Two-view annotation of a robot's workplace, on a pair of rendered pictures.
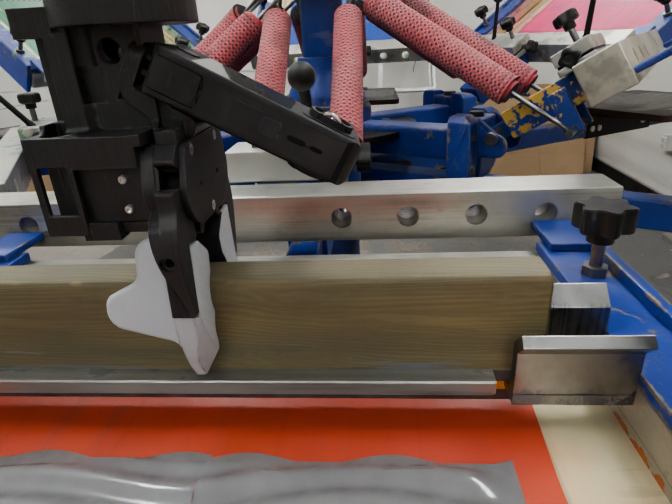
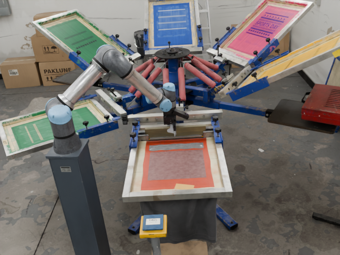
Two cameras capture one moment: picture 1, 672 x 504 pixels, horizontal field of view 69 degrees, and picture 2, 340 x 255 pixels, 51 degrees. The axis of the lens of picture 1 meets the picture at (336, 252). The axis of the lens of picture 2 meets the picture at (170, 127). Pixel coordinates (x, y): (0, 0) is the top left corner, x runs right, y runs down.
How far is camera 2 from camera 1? 2.10 m
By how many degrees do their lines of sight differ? 6
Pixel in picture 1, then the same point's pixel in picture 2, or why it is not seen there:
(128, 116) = (170, 115)
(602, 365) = (210, 133)
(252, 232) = not seen: hidden behind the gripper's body
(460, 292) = (198, 127)
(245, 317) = (178, 130)
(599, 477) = (210, 142)
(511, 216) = (208, 116)
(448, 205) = (199, 115)
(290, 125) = (183, 115)
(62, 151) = (166, 118)
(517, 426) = (204, 139)
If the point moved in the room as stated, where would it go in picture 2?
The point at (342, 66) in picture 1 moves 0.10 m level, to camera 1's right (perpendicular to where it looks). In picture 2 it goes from (180, 83) to (193, 82)
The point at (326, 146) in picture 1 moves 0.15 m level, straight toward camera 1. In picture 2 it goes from (186, 117) to (189, 127)
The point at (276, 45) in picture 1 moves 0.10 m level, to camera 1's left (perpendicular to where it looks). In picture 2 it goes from (167, 78) to (154, 79)
